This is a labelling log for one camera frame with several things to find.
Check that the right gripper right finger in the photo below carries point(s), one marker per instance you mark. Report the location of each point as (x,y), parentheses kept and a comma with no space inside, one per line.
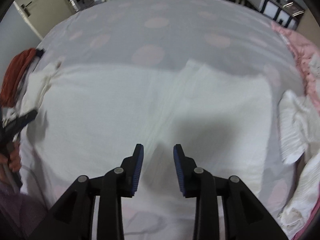
(244,215)

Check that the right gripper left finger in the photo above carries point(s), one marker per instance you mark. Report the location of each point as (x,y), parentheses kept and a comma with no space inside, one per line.
(71,217)

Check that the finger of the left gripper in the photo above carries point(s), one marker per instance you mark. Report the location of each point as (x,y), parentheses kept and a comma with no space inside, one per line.
(20,122)

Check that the white muslin blanket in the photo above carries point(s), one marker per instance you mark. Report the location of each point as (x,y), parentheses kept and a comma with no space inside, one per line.
(92,117)

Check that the person left hand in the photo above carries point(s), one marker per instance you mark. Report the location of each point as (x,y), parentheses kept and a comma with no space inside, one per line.
(15,162)

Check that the rust red folded sweater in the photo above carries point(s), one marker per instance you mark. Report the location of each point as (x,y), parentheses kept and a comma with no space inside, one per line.
(15,71)

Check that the purple fuzzy sleeve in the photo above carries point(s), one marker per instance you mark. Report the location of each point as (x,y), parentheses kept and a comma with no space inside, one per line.
(23,212)

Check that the beige room door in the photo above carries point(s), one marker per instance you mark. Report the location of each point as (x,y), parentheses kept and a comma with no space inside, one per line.
(43,15)

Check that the grey polka dot bedsheet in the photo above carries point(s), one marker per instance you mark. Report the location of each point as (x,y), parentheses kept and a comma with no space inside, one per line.
(167,34)

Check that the light pink printed pillow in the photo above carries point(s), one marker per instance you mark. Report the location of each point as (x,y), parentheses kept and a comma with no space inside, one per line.
(306,55)

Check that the white nightstand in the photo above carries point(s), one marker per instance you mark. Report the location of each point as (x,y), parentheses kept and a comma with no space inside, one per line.
(287,13)

